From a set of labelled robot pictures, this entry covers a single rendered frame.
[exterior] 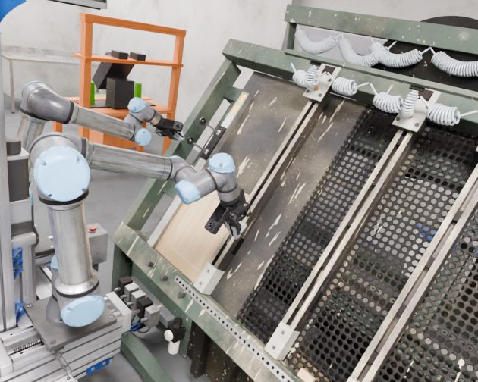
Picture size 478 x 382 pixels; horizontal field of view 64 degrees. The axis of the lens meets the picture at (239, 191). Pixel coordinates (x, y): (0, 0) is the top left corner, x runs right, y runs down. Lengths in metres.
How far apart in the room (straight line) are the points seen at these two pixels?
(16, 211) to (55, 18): 7.96
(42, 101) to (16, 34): 7.41
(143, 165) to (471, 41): 1.56
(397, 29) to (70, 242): 1.82
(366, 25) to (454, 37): 0.45
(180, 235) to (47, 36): 7.59
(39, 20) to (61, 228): 8.18
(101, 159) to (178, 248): 0.92
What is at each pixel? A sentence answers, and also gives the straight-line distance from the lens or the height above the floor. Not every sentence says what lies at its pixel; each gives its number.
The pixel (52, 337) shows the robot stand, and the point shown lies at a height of 1.04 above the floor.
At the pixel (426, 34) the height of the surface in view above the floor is 2.15.
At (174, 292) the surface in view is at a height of 0.83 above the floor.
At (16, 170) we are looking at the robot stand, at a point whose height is 1.49.
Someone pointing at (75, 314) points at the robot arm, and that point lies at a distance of 1.19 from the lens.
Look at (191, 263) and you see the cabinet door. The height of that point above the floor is 0.94.
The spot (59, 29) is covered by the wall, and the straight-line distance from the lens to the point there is 9.26.
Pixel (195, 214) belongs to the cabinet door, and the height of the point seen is 1.11.
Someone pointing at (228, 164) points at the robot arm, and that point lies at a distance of 1.15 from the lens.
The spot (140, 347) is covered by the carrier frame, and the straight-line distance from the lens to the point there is 2.51.
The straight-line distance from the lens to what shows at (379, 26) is 2.27.
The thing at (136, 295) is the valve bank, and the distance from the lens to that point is 1.94.
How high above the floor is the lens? 2.01
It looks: 23 degrees down
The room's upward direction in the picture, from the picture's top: 12 degrees clockwise
